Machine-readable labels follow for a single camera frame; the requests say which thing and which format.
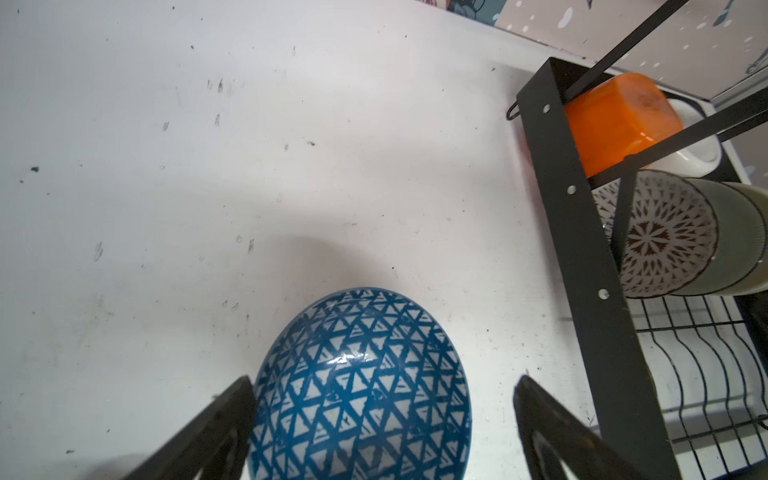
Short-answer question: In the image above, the cream ceramic bowl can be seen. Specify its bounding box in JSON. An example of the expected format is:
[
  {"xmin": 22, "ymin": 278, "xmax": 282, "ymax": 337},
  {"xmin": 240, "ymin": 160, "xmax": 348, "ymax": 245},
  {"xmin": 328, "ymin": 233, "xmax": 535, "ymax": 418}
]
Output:
[{"xmin": 715, "ymin": 182, "xmax": 767, "ymax": 296}]

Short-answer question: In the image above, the black wire dish rack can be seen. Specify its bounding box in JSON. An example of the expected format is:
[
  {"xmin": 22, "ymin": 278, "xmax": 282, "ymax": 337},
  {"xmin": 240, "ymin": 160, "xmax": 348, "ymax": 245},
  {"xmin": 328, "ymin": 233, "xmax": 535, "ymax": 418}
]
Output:
[{"xmin": 506, "ymin": 1, "xmax": 767, "ymax": 479}]

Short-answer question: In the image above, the patterned ceramic bowl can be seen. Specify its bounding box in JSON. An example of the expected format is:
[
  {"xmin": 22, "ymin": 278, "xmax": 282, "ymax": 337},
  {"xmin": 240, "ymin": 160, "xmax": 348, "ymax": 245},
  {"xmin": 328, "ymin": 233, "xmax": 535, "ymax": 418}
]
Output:
[{"xmin": 620, "ymin": 170, "xmax": 718, "ymax": 299}]

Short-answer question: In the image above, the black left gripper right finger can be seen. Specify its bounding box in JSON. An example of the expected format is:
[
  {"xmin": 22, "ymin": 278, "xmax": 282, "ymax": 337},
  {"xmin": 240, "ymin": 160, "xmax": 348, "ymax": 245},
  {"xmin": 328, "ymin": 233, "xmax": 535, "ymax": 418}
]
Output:
[{"xmin": 514, "ymin": 375, "xmax": 643, "ymax": 479}]

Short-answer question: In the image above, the orange plastic bowl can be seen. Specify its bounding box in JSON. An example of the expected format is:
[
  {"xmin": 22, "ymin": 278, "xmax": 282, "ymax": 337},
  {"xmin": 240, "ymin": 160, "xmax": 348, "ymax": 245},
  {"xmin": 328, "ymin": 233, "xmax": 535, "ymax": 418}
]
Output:
[{"xmin": 565, "ymin": 73, "xmax": 683, "ymax": 177}]

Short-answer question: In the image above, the white plastic bowl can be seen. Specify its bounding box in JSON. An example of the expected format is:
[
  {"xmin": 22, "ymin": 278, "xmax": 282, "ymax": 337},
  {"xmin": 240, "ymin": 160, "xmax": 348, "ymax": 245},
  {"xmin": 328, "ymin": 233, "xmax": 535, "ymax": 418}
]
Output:
[{"xmin": 646, "ymin": 99, "xmax": 722, "ymax": 178}]

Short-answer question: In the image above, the blue triangle pattern bowl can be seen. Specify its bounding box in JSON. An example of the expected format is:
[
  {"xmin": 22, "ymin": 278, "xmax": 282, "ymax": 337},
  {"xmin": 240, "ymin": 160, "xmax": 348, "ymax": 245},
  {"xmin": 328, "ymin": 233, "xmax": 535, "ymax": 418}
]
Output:
[{"xmin": 246, "ymin": 288, "xmax": 472, "ymax": 479}]

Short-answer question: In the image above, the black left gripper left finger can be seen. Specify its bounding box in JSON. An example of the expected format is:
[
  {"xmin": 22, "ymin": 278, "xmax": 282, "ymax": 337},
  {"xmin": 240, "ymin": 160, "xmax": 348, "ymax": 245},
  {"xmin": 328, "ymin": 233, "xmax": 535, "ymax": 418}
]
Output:
[{"xmin": 127, "ymin": 376, "xmax": 256, "ymax": 479}]

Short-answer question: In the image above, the light green glazed bowl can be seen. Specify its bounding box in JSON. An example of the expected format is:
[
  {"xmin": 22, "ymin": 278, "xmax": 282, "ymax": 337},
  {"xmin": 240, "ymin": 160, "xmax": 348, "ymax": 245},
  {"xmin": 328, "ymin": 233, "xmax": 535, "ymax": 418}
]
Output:
[{"xmin": 674, "ymin": 179, "xmax": 767, "ymax": 296}]

